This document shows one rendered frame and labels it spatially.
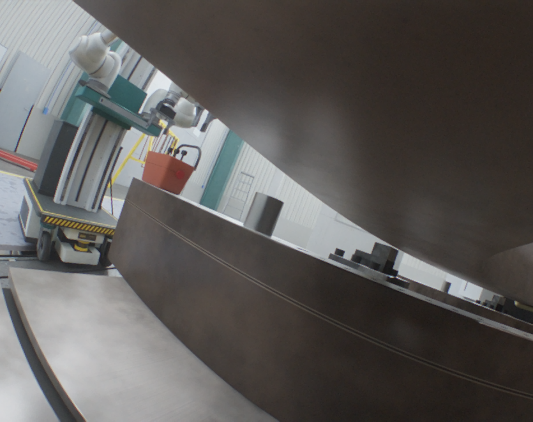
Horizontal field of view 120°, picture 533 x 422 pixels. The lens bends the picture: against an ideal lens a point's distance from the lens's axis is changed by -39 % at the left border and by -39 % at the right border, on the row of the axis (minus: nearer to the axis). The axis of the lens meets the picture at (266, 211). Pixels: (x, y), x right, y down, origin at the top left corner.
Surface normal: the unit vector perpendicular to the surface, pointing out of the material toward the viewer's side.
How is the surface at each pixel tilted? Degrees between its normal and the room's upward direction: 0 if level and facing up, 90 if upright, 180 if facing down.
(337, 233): 90
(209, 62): 180
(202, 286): 90
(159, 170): 97
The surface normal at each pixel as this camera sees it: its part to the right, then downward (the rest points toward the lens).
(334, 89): -0.36, 0.93
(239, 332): -0.51, -0.23
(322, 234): -0.18, -0.11
